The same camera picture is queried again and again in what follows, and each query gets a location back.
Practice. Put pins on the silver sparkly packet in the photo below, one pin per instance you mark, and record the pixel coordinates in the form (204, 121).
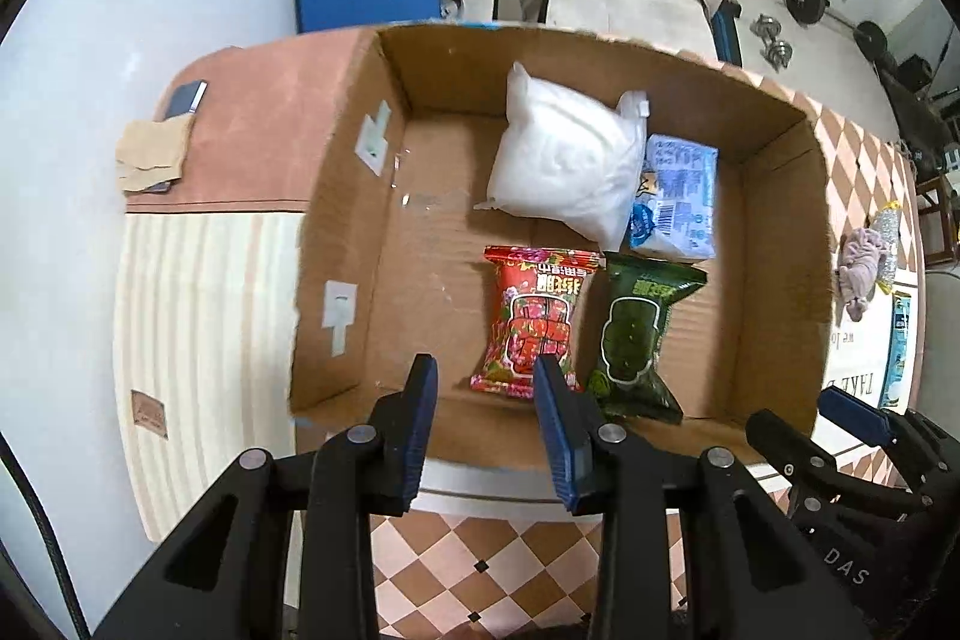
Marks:
(889, 220)

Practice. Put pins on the red snack packet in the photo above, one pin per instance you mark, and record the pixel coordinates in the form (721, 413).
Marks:
(532, 310)

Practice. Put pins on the dark smartphone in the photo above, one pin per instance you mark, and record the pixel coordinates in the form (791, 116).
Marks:
(186, 99)

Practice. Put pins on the blue white tissue pack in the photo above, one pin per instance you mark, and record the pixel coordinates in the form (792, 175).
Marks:
(679, 197)

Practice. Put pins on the green snack packet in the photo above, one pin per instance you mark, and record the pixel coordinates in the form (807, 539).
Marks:
(637, 325)

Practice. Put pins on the checkered patchwork blanket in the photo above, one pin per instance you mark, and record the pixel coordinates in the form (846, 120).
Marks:
(225, 280)

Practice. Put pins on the black exercise bench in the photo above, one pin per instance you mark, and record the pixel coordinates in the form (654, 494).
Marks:
(919, 100)

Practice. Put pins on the white plastic bag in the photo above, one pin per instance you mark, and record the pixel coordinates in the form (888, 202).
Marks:
(555, 160)

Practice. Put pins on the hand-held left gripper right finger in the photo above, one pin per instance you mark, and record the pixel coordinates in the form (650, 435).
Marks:
(553, 437)

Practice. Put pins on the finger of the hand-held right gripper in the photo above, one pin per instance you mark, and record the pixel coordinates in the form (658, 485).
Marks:
(855, 413)
(787, 449)

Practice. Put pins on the wooden stool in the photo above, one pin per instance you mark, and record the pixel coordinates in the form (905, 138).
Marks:
(941, 216)

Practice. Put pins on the brown paper piece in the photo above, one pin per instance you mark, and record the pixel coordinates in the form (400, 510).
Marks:
(154, 156)

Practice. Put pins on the blue flat packet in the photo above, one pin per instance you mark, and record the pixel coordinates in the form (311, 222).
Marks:
(896, 347)

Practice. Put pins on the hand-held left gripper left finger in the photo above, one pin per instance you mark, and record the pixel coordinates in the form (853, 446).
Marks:
(418, 430)

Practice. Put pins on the cardboard box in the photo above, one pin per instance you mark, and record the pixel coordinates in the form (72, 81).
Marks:
(435, 235)

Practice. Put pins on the crumpled grey cloth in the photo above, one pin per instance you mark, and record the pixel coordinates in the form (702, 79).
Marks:
(862, 269)

